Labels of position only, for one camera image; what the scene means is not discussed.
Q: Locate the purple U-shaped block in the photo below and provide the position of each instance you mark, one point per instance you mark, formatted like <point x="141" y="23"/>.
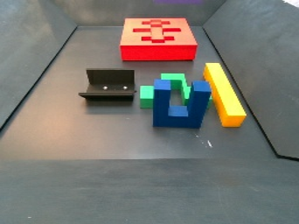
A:
<point x="178" y="1"/>

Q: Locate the red slotted board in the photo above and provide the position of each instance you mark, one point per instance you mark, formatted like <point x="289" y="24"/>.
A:
<point x="158" y="39"/>

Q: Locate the blue U-shaped block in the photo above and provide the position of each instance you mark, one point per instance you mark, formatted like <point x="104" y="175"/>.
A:
<point x="181" y="116"/>

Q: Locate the green block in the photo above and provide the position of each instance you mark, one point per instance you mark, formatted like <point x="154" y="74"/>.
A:
<point x="178" y="84"/>

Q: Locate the yellow long bar block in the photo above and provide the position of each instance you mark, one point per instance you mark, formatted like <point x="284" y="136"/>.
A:
<point x="230" y="109"/>

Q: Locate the black angled bracket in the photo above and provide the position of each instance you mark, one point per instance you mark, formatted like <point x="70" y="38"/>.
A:
<point x="110" y="84"/>

